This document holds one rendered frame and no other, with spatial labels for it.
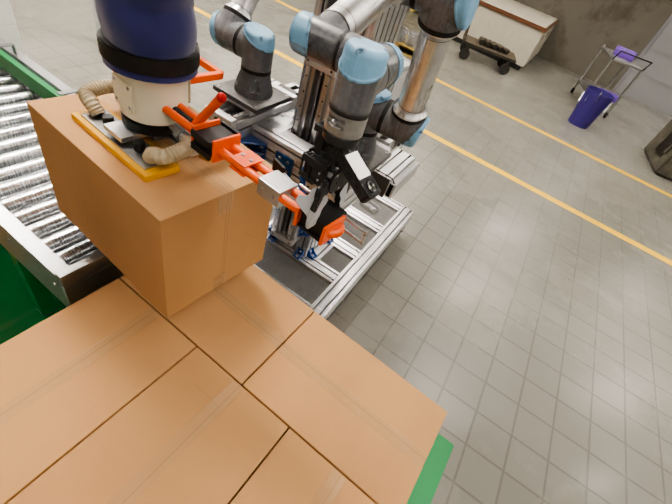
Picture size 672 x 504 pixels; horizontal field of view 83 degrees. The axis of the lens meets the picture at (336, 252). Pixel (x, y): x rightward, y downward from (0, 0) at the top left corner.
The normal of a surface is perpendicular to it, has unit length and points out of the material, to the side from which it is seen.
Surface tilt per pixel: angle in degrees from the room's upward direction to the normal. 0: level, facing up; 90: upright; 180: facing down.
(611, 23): 90
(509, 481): 0
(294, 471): 0
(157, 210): 1
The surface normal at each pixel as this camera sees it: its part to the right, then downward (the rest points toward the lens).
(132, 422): 0.26, -0.68
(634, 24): -0.51, 0.51
